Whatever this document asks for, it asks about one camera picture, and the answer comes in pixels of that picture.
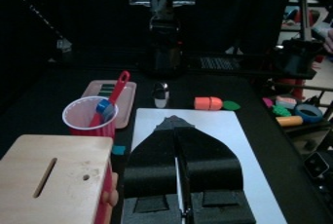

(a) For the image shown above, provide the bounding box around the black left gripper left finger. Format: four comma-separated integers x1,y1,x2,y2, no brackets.
121,115,182,224

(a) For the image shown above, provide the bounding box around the black device box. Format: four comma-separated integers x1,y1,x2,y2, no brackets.
303,150,333,179

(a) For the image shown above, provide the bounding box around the small teal toy piece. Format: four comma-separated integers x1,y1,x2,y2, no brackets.
111,145,127,156

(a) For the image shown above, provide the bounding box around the white cutting board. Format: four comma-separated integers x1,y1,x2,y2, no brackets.
128,107,290,224

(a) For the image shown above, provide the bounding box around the small blue toy piece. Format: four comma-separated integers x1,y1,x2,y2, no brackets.
95,98,117,121

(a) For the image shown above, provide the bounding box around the pink rectangular tray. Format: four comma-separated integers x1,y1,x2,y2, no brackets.
80,79,138,130

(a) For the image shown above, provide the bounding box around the magenta toy piece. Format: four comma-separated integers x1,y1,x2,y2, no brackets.
262,96,275,108

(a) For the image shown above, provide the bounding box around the wooden box with slot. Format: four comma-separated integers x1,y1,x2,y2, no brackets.
0,133,119,224

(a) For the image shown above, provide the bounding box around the green toy leaf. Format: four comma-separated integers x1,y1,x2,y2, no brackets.
222,99,242,112

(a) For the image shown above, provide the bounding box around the red toy knife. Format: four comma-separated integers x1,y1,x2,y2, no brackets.
88,70,131,129

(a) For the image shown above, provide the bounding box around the green toy piece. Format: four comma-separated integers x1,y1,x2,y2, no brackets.
271,104,293,118

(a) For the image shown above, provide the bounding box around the blue tape roll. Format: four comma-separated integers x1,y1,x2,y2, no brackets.
293,103,325,124

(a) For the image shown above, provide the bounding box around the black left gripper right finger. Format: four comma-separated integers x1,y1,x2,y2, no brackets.
172,115,258,224

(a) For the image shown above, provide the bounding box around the pink toy block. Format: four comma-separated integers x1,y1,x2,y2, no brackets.
274,95,298,109

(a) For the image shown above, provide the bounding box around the green and black sushi roll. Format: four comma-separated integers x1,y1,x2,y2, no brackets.
97,83,117,98

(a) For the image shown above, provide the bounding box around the yellow cylinder toy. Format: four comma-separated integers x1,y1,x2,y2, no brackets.
275,115,305,128

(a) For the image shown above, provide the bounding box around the black stand with pole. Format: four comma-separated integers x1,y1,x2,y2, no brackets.
273,0,326,80

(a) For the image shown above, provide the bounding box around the red plastic cup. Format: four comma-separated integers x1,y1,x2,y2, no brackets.
61,95,119,139

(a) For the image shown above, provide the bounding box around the black and white sushi piece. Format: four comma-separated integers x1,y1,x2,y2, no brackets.
152,82,170,109

